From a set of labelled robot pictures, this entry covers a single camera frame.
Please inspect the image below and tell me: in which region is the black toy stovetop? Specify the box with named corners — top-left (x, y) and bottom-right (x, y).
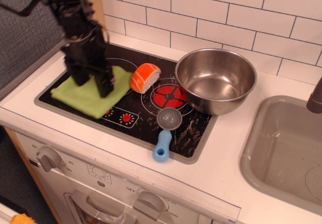
top-left (35, 44), bottom-right (217, 164)

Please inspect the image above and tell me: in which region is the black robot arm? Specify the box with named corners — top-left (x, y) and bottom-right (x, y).
top-left (1, 0), bottom-right (115, 97)

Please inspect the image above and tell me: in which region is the grey right oven knob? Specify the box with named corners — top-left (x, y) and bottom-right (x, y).
top-left (133, 191), bottom-right (165, 221)

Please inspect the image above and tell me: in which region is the toy salmon sushi piece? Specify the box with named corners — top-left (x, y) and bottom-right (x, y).
top-left (130, 63), bottom-right (161, 94)

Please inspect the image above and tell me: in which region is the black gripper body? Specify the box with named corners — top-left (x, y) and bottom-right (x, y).
top-left (61, 29), bottom-right (113, 76)

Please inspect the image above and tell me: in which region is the green towel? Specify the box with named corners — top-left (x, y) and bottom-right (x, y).
top-left (50, 66), bottom-right (133, 119)

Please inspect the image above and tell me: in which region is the stainless steel bowl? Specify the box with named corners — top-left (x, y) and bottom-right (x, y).
top-left (175, 48), bottom-right (257, 115)

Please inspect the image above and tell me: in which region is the grey left oven knob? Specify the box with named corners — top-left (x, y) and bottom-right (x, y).
top-left (36, 146), bottom-right (62, 172)

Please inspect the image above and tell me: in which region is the grey toy sink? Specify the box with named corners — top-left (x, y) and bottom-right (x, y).
top-left (240, 96), bottom-right (321, 215)

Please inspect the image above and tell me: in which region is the grey oven knob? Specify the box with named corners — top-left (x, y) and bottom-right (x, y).
top-left (36, 146), bottom-right (62, 172)
top-left (133, 191), bottom-right (165, 221)

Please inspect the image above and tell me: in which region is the orange yellow cloth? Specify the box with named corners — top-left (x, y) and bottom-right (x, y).
top-left (10, 214), bottom-right (36, 224)

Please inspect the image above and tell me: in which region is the white toy oven front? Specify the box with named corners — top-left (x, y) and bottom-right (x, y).
top-left (17, 134), bottom-right (240, 223)

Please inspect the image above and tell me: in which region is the grey faucet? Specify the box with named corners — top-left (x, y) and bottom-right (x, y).
top-left (306, 78), bottom-right (322, 114)

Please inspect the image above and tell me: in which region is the grey scoop with blue handle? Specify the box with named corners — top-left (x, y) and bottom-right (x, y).
top-left (152, 108), bottom-right (182, 163)

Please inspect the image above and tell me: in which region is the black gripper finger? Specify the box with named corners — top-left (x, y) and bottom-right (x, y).
top-left (69, 66), bottom-right (90, 86)
top-left (95, 74), bottom-right (116, 98)

